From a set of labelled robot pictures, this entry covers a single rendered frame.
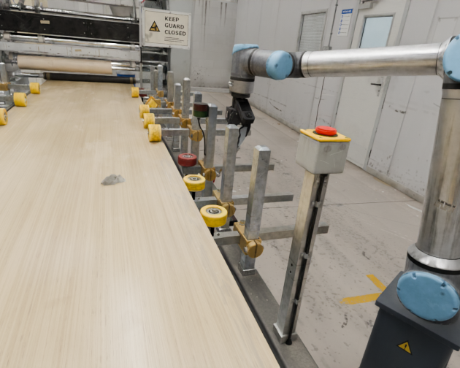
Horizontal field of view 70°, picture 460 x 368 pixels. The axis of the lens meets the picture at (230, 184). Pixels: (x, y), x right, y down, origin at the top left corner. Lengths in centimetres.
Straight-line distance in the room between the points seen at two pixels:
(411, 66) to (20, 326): 110
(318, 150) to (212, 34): 967
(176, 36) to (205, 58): 662
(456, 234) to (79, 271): 90
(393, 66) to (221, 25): 930
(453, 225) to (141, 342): 78
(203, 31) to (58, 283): 966
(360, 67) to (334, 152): 56
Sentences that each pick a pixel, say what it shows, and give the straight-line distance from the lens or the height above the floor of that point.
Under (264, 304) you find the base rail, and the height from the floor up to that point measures 70.
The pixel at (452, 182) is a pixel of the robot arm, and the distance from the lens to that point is 97.
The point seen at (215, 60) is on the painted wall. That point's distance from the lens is 1027.
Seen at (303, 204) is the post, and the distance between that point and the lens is 70.
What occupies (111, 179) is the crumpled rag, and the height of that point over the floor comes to 91.
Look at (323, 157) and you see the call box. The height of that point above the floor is 119.
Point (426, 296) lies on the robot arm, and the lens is 106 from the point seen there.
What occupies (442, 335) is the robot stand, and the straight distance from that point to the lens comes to 129.
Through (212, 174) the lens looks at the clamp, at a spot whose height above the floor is 85.
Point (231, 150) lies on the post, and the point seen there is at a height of 103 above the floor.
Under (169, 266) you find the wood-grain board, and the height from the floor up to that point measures 90.
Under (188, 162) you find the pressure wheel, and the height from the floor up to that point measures 89.
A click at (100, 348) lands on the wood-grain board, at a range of 62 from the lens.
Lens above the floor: 136
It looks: 23 degrees down
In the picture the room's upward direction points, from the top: 5 degrees clockwise
